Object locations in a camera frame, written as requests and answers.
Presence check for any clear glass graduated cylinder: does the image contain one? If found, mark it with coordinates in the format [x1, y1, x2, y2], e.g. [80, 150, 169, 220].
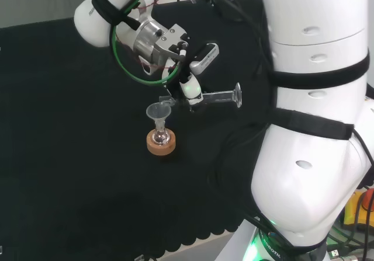
[158, 82, 243, 109]

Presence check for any yellow stop button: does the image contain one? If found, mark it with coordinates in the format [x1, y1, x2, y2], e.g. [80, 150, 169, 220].
[342, 188, 374, 234]

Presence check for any green cable loop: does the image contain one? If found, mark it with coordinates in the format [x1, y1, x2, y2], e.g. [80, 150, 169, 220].
[109, 0, 184, 86]

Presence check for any silver wrist flange mount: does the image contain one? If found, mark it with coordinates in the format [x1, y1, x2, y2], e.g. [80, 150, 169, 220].
[133, 19, 191, 75]

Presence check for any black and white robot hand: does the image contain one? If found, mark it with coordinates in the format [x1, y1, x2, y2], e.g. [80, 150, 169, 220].
[165, 68, 205, 113]

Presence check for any black bench cloth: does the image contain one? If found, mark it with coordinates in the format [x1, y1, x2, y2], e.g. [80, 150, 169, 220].
[0, 0, 281, 261]

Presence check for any clear plastic funnel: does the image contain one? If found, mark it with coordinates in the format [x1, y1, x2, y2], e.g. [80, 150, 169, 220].
[145, 103, 173, 128]

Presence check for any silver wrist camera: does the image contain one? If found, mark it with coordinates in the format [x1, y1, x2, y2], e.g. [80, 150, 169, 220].
[189, 41, 220, 76]

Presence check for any round cork ring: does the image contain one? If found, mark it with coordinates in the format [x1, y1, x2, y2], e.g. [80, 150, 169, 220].
[146, 128, 177, 156]

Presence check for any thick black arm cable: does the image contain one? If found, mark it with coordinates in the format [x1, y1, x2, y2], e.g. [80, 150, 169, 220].
[188, 0, 274, 78]

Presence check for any clear round-bottom flask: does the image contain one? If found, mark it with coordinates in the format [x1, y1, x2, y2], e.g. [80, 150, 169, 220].
[151, 119, 171, 145]

